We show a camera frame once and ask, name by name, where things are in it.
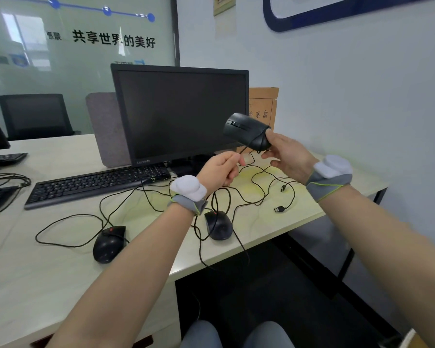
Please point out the person's right hand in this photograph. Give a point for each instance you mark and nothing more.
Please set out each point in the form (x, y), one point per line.
(293, 159)

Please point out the person's left hand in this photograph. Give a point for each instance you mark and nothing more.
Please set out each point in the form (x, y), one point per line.
(221, 170)

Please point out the person's left forearm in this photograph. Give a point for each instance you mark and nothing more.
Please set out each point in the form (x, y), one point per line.
(130, 279)

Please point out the person's right forearm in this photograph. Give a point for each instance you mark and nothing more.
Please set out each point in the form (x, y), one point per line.
(384, 250)

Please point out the person's left leg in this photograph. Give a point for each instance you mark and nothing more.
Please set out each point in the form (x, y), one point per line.
(199, 337)

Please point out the person's leg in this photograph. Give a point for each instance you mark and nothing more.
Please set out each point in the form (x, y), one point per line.
(270, 337)
(199, 337)

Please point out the person's right leg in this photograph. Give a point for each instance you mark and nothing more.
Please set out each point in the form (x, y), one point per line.
(270, 337)

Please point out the brown cardboard file box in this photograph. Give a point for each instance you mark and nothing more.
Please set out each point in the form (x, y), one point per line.
(264, 105)

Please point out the grey table side panel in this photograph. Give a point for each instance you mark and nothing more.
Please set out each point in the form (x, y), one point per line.
(311, 246)

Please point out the grey felt divider panel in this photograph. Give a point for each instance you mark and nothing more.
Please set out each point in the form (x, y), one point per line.
(107, 134)

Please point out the pale wooden table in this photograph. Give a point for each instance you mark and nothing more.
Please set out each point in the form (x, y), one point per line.
(40, 304)
(58, 148)

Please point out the printed glass partition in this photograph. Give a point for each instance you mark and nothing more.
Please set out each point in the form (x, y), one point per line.
(76, 79)

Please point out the black office chair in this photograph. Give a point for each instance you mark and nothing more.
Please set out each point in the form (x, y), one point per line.
(34, 115)

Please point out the yellow chair white rim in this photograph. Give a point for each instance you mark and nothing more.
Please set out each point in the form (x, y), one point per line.
(413, 340)

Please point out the thin black keyboard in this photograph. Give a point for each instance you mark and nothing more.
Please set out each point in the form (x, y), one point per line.
(3, 159)

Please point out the black metal table frame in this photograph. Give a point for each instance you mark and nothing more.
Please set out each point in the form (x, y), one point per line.
(344, 268)

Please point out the blue framed wall board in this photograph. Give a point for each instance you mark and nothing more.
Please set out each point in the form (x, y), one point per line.
(269, 12)

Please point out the beige wall notice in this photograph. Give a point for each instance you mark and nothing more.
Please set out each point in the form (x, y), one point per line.
(224, 4)

